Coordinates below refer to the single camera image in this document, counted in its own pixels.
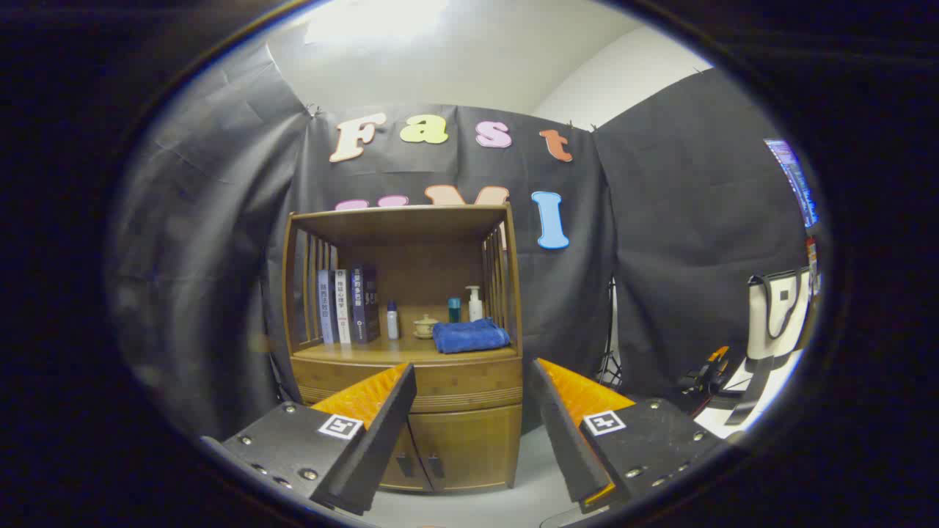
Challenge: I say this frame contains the wooden drawer with black knob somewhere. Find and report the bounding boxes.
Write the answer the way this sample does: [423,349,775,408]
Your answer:
[291,357,524,413]

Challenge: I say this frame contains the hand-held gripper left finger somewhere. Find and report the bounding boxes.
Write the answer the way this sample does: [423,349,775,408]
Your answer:
[202,362,417,516]

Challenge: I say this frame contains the lavender book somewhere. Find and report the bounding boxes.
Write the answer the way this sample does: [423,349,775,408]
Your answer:
[318,270,339,345]

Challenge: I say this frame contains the orange and black clamp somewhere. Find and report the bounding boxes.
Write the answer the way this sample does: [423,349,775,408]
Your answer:
[679,346,731,397]

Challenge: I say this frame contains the computer monitor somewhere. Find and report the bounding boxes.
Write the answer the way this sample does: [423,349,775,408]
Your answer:
[764,138,819,228]

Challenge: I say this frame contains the blue folded towel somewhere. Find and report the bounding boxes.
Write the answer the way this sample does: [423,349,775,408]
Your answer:
[432,318,511,355]

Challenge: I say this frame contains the white book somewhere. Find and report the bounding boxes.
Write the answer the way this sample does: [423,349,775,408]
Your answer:
[335,269,354,345]

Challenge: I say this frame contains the wooden cabinet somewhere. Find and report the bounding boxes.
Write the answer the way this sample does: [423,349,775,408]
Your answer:
[282,204,524,494]

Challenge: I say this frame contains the black equipment case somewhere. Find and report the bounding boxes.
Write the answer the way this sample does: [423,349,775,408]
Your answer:
[679,378,738,415]

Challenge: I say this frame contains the black backdrop cloth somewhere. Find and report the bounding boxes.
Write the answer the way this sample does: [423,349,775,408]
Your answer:
[106,40,815,441]

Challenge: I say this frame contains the wooden cabinet door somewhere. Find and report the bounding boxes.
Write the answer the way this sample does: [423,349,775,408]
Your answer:
[380,422,434,492]
[407,405,523,491]

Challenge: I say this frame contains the dark blue book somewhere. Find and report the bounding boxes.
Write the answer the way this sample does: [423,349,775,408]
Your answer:
[351,265,381,345]

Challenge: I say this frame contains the white tote bag black straps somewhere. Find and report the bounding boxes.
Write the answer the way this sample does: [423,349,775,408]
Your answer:
[693,268,815,441]

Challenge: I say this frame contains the black light stand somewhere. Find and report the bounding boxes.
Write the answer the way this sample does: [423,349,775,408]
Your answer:
[596,277,624,388]

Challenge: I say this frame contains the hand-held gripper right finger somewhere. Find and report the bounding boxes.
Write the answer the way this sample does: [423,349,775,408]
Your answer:
[530,358,734,514]

